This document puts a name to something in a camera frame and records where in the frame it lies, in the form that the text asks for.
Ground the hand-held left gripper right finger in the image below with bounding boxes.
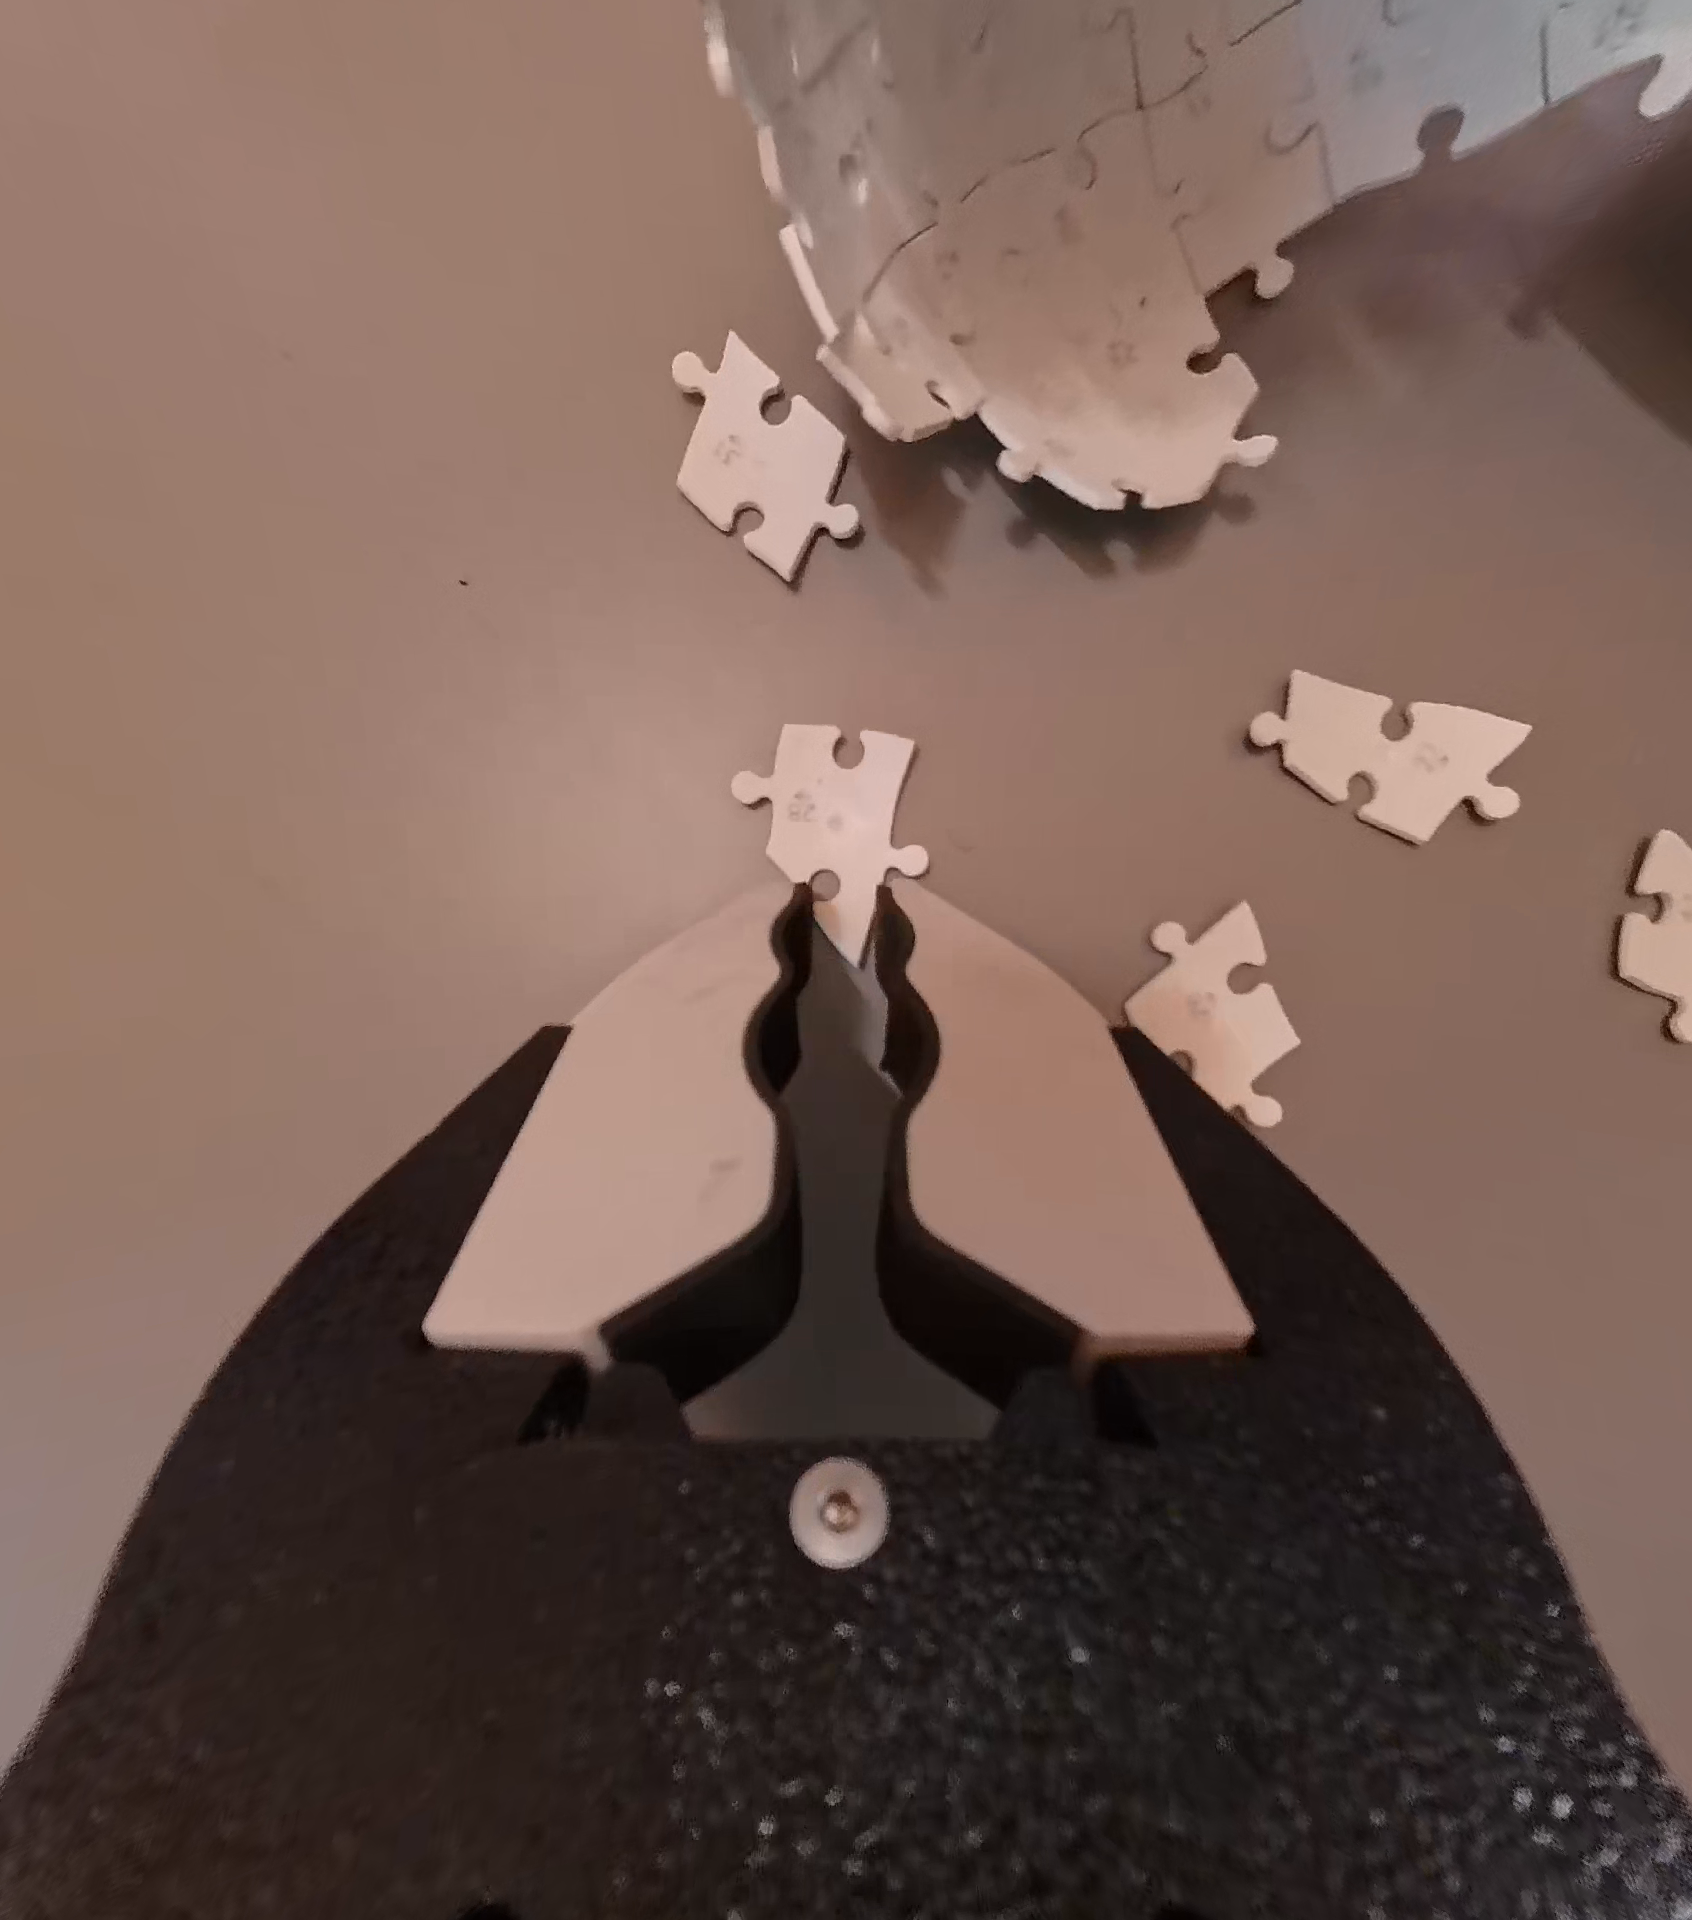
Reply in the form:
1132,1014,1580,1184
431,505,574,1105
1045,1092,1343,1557
875,885,1255,1413

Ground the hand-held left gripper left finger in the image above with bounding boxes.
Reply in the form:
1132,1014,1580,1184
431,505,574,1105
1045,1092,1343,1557
421,882,807,1399

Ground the partly built puzzle ball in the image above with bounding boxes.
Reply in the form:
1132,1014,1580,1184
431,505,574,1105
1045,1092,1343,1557
701,0,1692,512

